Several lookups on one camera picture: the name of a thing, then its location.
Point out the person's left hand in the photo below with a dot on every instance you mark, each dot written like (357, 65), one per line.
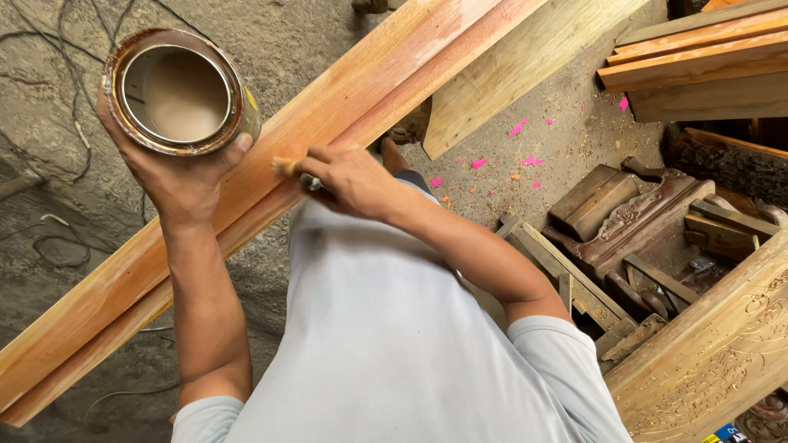
(178, 184)

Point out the person's right hand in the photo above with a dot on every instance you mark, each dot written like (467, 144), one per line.
(357, 181)

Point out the person's right fingers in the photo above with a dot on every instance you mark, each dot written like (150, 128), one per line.
(320, 163)

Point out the small paint brush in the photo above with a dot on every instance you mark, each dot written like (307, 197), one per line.
(286, 167)

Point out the metal varnish can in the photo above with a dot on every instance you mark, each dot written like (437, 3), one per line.
(178, 92)

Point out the long reddish wooden moulding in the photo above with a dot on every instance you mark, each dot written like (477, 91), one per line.
(369, 80)

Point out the person's grey shirt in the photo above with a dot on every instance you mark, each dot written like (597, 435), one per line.
(381, 344)

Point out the scattered pink scraps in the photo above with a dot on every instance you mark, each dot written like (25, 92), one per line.
(518, 127)

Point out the pale wooden plank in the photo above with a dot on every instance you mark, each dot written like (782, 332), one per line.
(511, 61)

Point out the heap of dark furniture parts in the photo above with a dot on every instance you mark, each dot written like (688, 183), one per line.
(640, 227)

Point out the stack of wooden boards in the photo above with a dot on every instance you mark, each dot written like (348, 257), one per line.
(702, 61)

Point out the pale carved wooden panel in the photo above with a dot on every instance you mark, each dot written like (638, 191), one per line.
(708, 363)

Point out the colourful packet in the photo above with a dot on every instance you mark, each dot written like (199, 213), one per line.
(726, 434)

